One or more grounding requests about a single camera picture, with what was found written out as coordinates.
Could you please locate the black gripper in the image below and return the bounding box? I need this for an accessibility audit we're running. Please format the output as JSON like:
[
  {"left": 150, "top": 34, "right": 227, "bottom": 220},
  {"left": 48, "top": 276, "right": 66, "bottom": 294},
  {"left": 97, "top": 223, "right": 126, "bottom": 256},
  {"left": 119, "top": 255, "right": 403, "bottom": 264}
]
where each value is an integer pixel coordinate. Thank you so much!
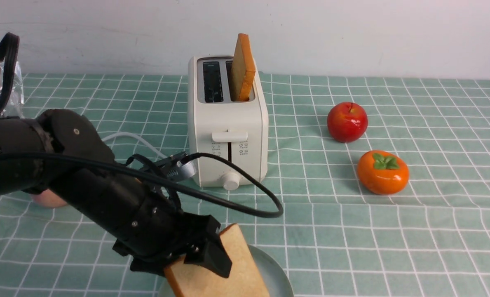
[{"left": 113, "top": 194, "right": 233, "bottom": 278}]

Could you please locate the toasted bread slice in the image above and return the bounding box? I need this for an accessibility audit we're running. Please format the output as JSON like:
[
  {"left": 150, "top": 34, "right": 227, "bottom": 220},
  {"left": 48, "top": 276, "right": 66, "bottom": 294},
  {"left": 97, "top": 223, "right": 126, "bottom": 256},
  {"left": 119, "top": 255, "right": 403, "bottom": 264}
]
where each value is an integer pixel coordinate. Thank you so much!
[
  {"left": 229, "top": 33, "right": 256, "bottom": 101},
  {"left": 164, "top": 224, "right": 270, "bottom": 297}
]

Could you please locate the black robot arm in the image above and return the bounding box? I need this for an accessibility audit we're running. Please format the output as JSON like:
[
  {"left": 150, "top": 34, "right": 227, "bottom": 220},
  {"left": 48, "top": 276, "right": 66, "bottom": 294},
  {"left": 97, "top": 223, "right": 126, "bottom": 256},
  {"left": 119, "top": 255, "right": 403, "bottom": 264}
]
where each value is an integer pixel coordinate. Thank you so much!
[{"left": 0, "top": 109, "right": 232, "bottom": 278}]

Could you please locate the light blue plate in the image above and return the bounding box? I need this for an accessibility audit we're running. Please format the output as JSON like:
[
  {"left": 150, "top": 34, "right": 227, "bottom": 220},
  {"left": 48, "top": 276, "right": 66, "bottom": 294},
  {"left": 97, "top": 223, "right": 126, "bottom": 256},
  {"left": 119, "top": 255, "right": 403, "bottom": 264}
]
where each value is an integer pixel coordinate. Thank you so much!
[{"left": 158, "top": 244, "right": 294, "bottom": 297}]

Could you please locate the white two-slot toaster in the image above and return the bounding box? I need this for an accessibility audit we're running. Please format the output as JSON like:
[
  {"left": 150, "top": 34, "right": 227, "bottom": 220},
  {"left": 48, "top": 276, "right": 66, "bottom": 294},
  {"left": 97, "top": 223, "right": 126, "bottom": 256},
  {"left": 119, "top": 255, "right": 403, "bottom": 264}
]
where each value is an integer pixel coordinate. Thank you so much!
[{"left": 187, "top": 56, "right": 269, "bottom": 181}]

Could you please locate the pink peach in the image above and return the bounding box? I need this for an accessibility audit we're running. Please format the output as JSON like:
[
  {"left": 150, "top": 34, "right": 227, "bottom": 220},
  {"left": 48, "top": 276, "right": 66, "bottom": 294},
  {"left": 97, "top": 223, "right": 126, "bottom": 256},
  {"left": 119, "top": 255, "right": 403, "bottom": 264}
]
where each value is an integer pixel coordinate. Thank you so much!
[{"left": 30, "top": 189, "right": 68, "bottom": 209}]

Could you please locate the orange persimmon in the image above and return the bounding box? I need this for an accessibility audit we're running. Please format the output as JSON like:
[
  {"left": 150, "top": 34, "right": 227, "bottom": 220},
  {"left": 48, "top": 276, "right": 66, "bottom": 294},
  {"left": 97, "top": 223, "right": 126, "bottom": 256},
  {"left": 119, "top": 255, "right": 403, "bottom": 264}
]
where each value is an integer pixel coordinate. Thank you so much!
[{"left": 356, "top": 150, "right": 410, "bottom": 196}]

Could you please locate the green checkered tablecloth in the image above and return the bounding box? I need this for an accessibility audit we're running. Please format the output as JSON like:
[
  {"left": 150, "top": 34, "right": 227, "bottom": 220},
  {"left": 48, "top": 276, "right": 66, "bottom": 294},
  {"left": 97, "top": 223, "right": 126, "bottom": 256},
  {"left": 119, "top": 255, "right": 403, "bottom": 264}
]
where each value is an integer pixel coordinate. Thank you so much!
[{"left": 0, "top": 73, "right": 490, "bottom": 297}]

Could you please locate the red apple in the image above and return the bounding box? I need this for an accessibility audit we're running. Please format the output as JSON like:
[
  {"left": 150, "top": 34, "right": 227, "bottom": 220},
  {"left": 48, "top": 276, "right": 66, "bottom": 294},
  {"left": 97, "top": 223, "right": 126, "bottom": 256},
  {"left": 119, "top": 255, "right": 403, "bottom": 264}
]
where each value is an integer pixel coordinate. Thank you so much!
[{"left": 326, "top": 101, "right": 368, "bottom": 143}]

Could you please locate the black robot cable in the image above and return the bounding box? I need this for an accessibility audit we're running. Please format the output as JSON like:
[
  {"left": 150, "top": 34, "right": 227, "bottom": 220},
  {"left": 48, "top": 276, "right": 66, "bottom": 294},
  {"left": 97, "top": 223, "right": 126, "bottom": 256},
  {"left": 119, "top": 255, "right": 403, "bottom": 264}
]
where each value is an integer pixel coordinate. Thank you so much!
[{"left": 0, "top": 32, "right": 284, "bottom": 219}]

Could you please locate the white toaster power cable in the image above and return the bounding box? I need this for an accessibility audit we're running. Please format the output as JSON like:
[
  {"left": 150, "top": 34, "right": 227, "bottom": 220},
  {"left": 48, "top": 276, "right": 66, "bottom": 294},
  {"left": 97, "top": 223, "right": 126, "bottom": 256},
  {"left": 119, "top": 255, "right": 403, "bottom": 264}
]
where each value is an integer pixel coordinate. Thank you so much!
[{"left": 101, "top": 132, "right": 168, "bottom": 159}]

